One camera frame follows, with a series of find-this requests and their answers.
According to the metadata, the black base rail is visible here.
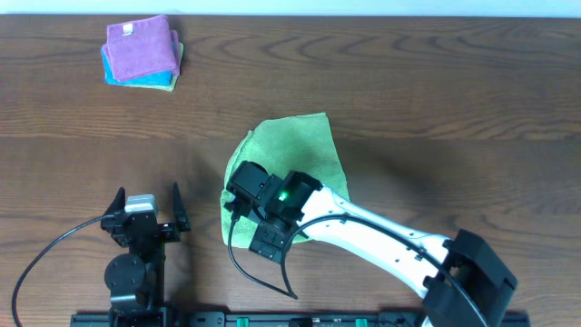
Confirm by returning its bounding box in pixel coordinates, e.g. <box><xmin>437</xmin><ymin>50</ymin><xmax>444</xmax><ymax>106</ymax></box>
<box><xmin>70</xmin><ymin>309</ymin><xmax>530</xmax><ymax>327</ymax></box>

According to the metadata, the purple folded cloth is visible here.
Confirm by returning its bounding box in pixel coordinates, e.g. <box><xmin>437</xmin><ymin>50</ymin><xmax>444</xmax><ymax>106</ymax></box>
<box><xmin>105</xmin><ymin>15</ymin><xmax>179</xmax><ymax>82</ymax></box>

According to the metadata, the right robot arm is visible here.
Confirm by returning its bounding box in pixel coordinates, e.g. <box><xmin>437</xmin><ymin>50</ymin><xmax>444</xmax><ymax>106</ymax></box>
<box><xmin>224</xmin><ymin>161</ymin><xmax>529</xmax><ymax>327</ymax></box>

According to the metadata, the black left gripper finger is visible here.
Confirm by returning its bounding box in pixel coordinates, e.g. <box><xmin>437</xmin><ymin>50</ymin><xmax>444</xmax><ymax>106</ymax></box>
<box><xmin>104</xmin><ymin>187</ymin><xmax>126</xmax><ymax>216</ymax></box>
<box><xmin>172</xmin><ymin>183</ymin><xmax>191</xmax><ymax>232</ymax></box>

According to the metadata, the light green folded cloth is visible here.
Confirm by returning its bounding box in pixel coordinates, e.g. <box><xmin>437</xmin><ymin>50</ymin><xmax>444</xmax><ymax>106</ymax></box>
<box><xmin>123</xmin><ymin>43</ymin><xmax>183</xmax><ymax>92</ymax></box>

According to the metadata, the green microfiber cloth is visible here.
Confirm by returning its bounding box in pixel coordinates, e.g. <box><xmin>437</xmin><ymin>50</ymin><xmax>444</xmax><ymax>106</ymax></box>
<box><xmin>220</xmin><ymin>112</ymin><xmax>351</xmax><ymax>250</ymax></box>

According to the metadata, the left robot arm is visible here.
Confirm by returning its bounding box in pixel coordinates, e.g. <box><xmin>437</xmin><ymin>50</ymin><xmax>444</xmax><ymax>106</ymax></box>
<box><xmin>101</xmin><ymin>184</ymin><xmax>191</xmax><ymax>327</ymax></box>

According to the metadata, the blue folded cloth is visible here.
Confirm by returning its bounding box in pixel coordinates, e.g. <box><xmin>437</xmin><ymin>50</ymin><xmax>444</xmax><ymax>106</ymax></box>
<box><xmin>101</xmin><ymin>46</ymin><xmax>172</xmax><ymax>86</ymax></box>

